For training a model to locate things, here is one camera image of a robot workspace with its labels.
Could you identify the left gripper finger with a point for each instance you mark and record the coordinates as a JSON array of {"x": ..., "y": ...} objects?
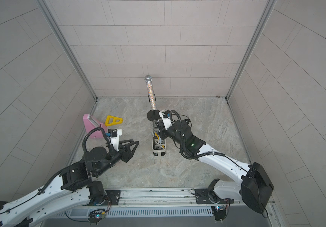
[
  {"x": 127, "y": 142},
  {"x": 130, "y": 149}
]

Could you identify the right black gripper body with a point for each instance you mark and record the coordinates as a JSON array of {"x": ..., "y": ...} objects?
[{"x": 161, "y": 132}]

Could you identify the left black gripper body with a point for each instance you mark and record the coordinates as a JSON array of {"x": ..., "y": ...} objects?
[{"x": 124, "y": 150}]

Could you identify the yellow toothbrush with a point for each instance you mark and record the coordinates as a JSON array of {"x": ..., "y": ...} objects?
[{"x": 158, "y": 143}]

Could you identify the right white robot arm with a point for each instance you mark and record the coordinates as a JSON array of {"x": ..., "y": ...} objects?
[{"x": 252, "y": 184}]

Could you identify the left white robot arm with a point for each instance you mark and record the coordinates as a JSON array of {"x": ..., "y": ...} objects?
[{"x": 70, "y": 187}]

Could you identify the yellow triangular block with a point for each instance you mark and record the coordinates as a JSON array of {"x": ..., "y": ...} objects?
[{"x": 112, "y": 120}]

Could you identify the black microphone stand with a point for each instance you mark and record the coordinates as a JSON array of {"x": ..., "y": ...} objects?
[{"x": 153, "y": 114}]

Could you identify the pink metronome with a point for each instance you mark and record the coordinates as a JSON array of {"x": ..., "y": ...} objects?
[{"x": 91, "y": 123}]

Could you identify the left controller board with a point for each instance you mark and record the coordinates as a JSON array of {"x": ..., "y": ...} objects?
[{"x": 96, "y": 216}]

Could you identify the controller board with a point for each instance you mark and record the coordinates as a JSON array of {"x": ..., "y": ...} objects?
[
  {"x": 220, "y": 212},
  {"x": 96, "y": 216}
]

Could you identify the rhinestone silver microphone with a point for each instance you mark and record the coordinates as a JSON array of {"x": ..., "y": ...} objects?
[{"x": 151, "y": 95}]

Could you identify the right controller board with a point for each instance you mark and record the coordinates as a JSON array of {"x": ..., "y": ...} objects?
[{"x": 220, "y": 212}]

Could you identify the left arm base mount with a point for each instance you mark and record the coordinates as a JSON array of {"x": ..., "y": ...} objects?
[{"x": 111, "y": 198}]

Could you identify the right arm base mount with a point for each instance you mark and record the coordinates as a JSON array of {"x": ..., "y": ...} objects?
[{"x": 204, "y": 196}]

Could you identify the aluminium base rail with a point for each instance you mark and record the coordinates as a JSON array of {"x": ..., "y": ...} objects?
[{"x": 142, "y": 203}]

